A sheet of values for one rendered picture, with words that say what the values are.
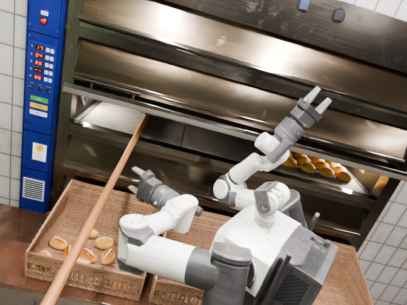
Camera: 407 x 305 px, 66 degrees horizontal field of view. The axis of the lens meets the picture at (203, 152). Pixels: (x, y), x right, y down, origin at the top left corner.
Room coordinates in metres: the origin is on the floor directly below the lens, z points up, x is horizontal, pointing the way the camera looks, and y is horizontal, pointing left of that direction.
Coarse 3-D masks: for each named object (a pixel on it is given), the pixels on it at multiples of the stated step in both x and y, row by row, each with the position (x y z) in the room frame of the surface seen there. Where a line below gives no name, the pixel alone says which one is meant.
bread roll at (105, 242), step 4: (96, 240) 1.32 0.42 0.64; (100, 240) 1.32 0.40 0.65; (104, 240) 1.33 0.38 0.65; (108, 240) 1.34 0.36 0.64; (112, 240) 1.36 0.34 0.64; (96, 244) 1.31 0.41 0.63; (100, 244) 1.31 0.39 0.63; (104, 244) 1.32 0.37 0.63; (108, 244) 1.33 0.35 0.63; (112, 244) 1.34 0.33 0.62; (100, 248) 1.31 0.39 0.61; (104, 248) 1.31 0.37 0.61; (108, 248) 1.33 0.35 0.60
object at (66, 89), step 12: (84, 96) 1.38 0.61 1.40; (96, 96) 1.39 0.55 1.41; (132, 108) 1.41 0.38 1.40; (144, 108) 1.42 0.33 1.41; (180, 120) 1.43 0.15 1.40; (192, 120) 1.44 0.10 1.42; (228, 132) 1.46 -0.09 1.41; (312, 156) 1.51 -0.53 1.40; (324, 156) 1.52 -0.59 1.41; (360, 168) 1.54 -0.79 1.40; (372, 168) 1.54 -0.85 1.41
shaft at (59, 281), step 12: (144, 120) 1.79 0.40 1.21; (132, 144) 1.43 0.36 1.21; (120, 168) 1.17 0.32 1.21; (108, 180) 1.06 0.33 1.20; (108, 192) 0.98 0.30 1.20; (96, 204) 0.89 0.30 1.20; (96, 216) 0.84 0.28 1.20; (84, 228) 0.76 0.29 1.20; (84, 240) 0.72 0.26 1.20; (72, 252) 0.66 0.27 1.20; (72, 264) 0.62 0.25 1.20; (60, 276) 0.57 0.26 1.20; (60, 288) 0.54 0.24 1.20; (48, 300) 0.50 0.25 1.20
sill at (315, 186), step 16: (80, 128) 1.52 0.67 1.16; (96, 128) 1.55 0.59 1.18; (144, 144) 1.56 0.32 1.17; (160, 144) 1.59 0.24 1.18; (208, 160) 1.60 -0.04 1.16; (224, 160) 1.63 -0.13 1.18; (256, 176) 1.63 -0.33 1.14; (272, 176) 1.64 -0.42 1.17; (288, 176) 1.68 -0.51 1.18; (336, 192) 1.69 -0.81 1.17; (352, 192) 1.72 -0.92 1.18
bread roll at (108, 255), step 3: (108, 249) 1.28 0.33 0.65; (111, 249) 1.29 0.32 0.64; (105, 252) 1.26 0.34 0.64; (108, 252) 1.26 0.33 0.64; (111, 252) 1.27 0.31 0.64; (114, 252) 1.29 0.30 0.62; (102, 255) 1.24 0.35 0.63; (105, 255) 1.24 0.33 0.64; (108, 255) 1.24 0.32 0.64; (111, 255) 1.26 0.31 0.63; (114, 255) 1.28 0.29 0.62; (102, 258) 1.23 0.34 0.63; (105, 258) 1.23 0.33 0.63; (108, 258) 1.24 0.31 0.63; (111, 258) 1.25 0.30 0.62; (102, 261) 1.22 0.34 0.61; (105, 261) 1.22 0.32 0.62; (108, 261) 1.23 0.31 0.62
